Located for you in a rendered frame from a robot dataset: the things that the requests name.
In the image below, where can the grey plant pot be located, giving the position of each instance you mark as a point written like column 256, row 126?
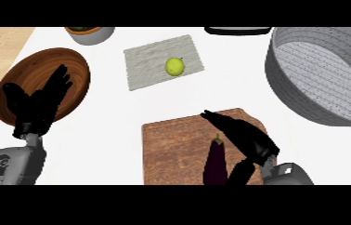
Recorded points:
column 91, row 35

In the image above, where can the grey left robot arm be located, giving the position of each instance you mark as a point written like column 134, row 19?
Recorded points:
column 20, row 163

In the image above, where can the pale wooden board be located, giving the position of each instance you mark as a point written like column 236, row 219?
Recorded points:
column 10, row 46

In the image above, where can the yellow-green lime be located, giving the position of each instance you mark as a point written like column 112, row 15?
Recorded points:
column 174, row 66

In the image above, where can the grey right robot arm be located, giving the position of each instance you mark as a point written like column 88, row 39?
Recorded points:
column 284, row 173

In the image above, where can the black and grey appliance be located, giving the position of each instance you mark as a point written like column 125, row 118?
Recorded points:
column 237, row 30

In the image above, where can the grey cloth placemat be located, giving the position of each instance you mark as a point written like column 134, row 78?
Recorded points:
column 152, row 63

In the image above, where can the brown wooden bowl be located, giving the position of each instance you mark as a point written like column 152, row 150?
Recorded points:
column 34, row 80

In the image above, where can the brown wooden cutting board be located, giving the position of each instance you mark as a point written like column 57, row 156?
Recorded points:
column 175, row 151

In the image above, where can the dark purple eggplant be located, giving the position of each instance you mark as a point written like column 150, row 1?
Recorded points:
column 215, row 163

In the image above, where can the grey woven basket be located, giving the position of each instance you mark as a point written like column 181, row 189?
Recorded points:
column 309, row 73

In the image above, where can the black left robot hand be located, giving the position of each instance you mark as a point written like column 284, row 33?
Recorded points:
column 37, row 104

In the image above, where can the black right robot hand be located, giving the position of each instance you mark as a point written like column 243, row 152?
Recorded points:
column 249, row 140

